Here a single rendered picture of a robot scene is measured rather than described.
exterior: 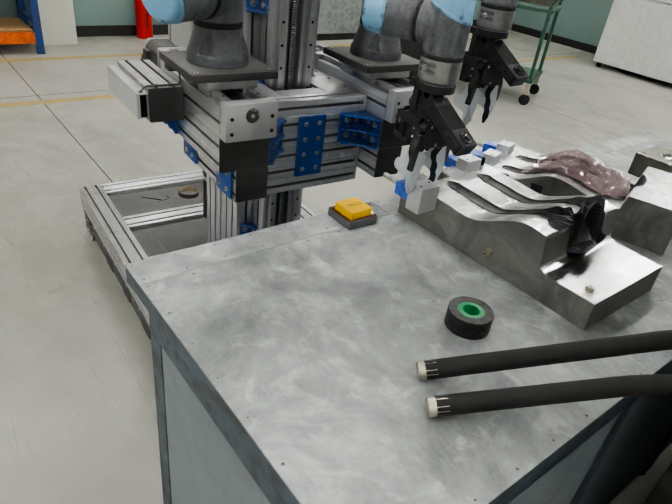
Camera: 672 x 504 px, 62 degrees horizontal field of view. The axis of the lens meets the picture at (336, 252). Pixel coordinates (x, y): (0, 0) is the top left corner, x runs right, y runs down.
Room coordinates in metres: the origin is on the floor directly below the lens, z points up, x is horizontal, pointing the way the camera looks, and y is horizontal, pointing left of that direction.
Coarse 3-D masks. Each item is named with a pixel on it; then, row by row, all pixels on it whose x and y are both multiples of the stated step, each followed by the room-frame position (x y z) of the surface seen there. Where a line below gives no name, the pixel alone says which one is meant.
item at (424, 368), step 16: (624, 336) 0.69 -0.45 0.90; (640, 336) 0.68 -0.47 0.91; (656, 336) 0.68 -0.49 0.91; (496, 352) 0.66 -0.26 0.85; (512, 352) 0.66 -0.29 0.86; (528, 352) 0.66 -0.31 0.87; (544, 352) 0.66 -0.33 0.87; (560, 352) 0.66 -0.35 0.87; (576, 352) 0.66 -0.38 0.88; (592, 352) 0.66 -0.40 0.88; (608, 352) 0.67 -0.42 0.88; (624, 352) 0.67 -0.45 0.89; (640, 352) 0.67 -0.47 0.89; (432, 368) 0.64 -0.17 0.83; (448, 368) 0.64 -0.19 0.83; (464, 368) 0.64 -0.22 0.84; (480, 368) 0.64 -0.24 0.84; (496, 368) 0.64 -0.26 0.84; (512, 368) 0.65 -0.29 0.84
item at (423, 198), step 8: (384, 176) 1.10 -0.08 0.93; (392, 176) 1.09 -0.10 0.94; (400, 184) 1.04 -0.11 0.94; (416, 184) 1.01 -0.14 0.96; (424, 184) 1.02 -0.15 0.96; (432, 184) 1.03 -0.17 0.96; (400, 192) 1.04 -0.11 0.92; (416, 192) 1.00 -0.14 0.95; (424, 192) 1.00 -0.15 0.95; (432, 192) 1.01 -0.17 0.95; (408, 200) 1.01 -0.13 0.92; (416, 200) 1.00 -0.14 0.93; (424, 200) 1.00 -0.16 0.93; (432, 200) 1.02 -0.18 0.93; (408, 208) 1.01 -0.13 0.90; (416, 208) 1.00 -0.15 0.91; (424, 208) 1.00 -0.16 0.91; (432, 208) 1.02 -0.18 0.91
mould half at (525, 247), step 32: (448, 192) 1.15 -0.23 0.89; (480, 192) 1.18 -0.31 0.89; (448, 224) 1.08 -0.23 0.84; (480, 224) 1.03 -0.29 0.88; (512, 224) 0.97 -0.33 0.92; (544, 224) 0.96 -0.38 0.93; (608, 224) 1.07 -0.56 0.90; (480, 256) 1.01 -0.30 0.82; (512, 256) 0.96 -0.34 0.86; (544, 256) 0.92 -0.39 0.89; (576, 256) 0.99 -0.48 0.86; (608, 256) 1.01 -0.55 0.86; (640, 256) 1.03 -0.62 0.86; (544, 288) 0.90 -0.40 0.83; (576, 288) 0.87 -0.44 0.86; (608, 288) 0.88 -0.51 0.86; (640, 288) 0.95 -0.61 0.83; (576, 320) 0.84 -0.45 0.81
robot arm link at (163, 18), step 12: (144, 0) 1.25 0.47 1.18; (156, 0) 1.23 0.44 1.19; (168, 0) 1.21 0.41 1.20; (180, 0) 1.21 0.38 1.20; (192, 0) 1.24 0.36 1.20; (204, 0) 1.27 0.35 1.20; (216, 0) 1.32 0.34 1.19; (156, 12) 1.23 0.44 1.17; (168, 12) 1.21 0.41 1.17; (180, 12) 1.22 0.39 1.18; (192, 12) 1.26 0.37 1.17; (204, 12) 1.30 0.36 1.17
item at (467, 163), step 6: (450, 156) 1.33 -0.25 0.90; (456, 156) 1.34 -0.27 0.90; (462, 156) 1.31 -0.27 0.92; (468, 156) 1.31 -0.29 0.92; (474, 156) 1.32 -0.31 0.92; (450, 162) 1.32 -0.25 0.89; (456, 162) 1.30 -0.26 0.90; (462, 162) 1.29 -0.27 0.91; (468, 162) 1.28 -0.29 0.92; (474, 162) 1.29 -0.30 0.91; (480, 162) 1.31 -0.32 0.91; (462, 168) 1.28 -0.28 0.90; (468, 168) 1.28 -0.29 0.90; (474, 168) 1.29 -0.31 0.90
